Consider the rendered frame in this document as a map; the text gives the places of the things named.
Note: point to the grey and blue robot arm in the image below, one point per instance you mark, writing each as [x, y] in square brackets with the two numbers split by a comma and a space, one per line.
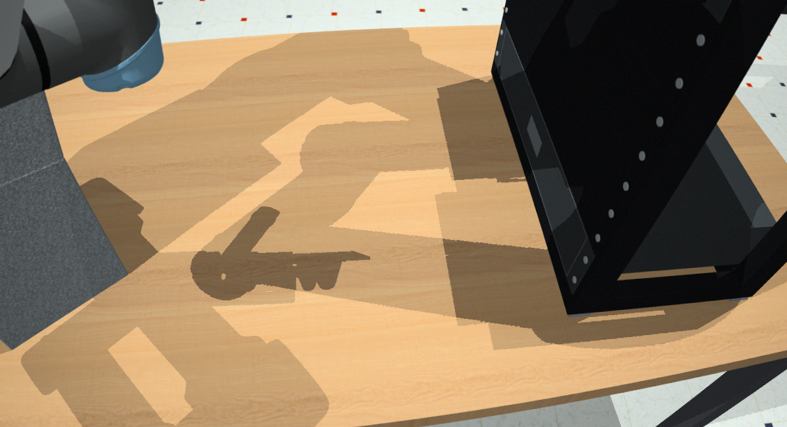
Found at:
[110, 44]

